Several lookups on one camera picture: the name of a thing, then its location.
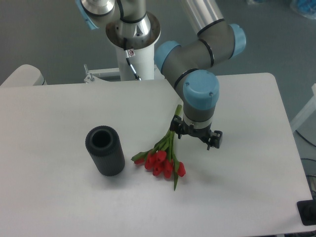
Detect white frame on right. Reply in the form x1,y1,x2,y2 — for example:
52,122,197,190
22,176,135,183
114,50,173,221
290,84,316,133

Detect white metal base bracket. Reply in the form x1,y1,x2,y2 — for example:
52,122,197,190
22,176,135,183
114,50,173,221
83,64,165,83

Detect black ribbed cylindrical vase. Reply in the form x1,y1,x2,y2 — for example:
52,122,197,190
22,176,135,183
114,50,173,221
85,125,125,176

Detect blue plastic bag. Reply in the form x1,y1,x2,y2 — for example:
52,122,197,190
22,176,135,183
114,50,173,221
290,0,316,20

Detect red tulip bouquet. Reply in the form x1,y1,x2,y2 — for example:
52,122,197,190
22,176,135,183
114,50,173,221
130,104,186,191

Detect white rounded side table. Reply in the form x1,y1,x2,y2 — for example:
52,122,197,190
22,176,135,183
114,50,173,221
1,64,47,88

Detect black box at table edge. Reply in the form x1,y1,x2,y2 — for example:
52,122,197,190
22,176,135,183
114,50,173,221
297,200,316,226

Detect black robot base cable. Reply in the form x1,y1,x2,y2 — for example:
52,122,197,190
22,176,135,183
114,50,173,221
122,37,143,81

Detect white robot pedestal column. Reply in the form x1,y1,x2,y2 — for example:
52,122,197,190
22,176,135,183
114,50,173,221
106,12,161,81

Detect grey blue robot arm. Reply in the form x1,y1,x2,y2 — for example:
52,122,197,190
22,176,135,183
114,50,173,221
76,0,246,148

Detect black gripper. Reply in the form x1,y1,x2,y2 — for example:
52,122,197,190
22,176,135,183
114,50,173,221
169,116,223,151

